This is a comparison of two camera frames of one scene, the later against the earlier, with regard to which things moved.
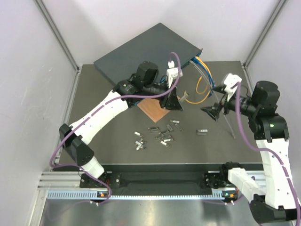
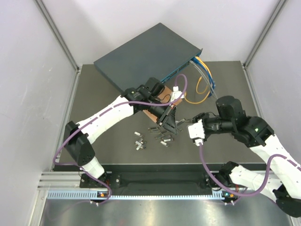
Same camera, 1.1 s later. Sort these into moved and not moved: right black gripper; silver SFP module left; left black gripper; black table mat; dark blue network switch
Moved: left black gripper; right black gripper
Not moved: silver SFP module left; black table mat; dark blue network switch
